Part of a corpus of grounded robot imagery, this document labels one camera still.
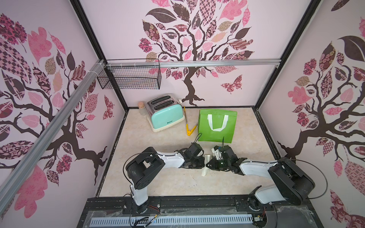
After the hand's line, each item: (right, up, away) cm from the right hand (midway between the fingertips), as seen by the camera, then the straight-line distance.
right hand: (206, 164), depth 87 cm
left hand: (-1, -2, 0) cm, 2 cm away
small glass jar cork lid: (-48, +40, +21) cm, 66 cm away
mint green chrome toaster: (-28, +34, +8) cm, 45 cm away
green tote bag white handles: (+6, +25, +3) cm, 26 cm away
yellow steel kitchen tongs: (-10, +19, +13) cm, 26 cm away
